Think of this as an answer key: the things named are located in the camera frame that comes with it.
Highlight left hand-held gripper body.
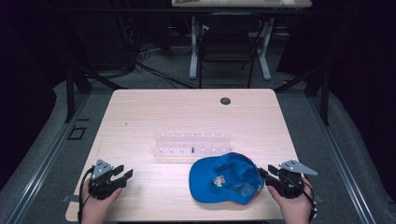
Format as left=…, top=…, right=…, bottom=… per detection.
left=88, top=159, right=128, bottom=201

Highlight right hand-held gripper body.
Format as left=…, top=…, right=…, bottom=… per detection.
left=274, top=159, right=318, bottom=200

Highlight blue baseball cap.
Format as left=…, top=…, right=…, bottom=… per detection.
left=188, top=151, right=266, bottom=206

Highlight person's left hand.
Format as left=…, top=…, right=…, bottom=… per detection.
left=80, top=187, right=123, bottom=224

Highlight person's right hand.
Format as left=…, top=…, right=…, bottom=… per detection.
left=267, top=176, right=314, bottom=224

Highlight clear acrylic peg rack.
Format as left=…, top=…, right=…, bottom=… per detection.
left=151, top=132, right=234, bottom=159

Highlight black metal stand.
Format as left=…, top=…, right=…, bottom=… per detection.
left=273, top=63, right=332, bottom=127
left=64, top=63, right=129, bottom=124

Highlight black chair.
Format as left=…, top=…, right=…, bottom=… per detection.
left=197, top=12, right=263, bottom=90

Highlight white-legged desk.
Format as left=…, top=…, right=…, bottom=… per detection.
left=171, top=0, right=313, bottom=81

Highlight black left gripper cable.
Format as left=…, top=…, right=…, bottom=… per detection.
left=77, top=166, right=95, bottom=224

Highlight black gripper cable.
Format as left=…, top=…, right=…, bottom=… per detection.
left=77, top=166, right=95, bottom=224
left=288, top=175, right=319, bottom=220

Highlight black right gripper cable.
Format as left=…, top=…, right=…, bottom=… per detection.
left=288, top=175, right=319, bottom=220

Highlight aluminium floor rail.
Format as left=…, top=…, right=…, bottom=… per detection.
left=311, top=94, right=379, bottom=224
left=6, top=92, right=92, bottom=224

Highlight black floor cables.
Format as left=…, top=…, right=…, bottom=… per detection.
left=134, top=43, right=198, bottom=90

